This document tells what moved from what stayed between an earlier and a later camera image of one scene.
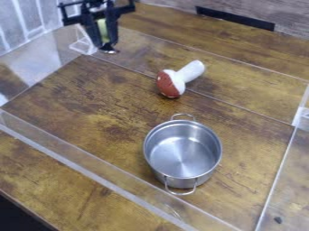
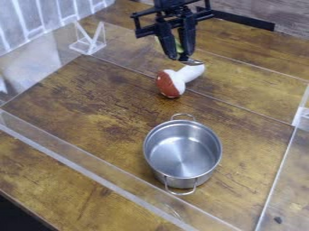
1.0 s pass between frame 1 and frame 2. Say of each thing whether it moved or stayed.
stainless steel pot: stayed
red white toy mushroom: stayed
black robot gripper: moved
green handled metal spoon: moved
